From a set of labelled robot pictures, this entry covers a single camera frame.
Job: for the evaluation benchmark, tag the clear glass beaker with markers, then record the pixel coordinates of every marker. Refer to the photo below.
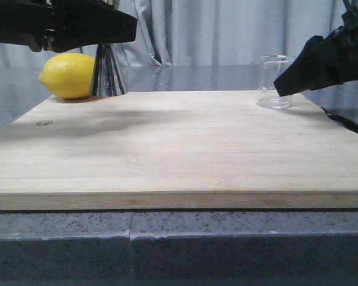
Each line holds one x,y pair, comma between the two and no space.
271,67

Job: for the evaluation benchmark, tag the grey curtain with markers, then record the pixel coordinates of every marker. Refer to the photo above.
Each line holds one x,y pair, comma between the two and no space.
222,33

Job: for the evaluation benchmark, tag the black cutting board handle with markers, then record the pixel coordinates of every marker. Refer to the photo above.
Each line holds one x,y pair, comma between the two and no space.
343,121

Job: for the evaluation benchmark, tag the steel double jigger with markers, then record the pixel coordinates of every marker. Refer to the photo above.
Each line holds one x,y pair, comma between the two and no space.
107,78

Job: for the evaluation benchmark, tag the yellow lemon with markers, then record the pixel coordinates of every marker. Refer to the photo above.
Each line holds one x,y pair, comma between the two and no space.
68,75

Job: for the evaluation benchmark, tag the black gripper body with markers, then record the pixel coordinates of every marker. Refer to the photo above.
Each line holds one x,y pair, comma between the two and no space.
28,23

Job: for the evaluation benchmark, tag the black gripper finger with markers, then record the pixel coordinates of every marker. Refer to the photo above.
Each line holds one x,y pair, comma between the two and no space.
322,63
81,23

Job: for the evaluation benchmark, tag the wooden cutting board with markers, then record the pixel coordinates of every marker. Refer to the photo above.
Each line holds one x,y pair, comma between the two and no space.
177,150

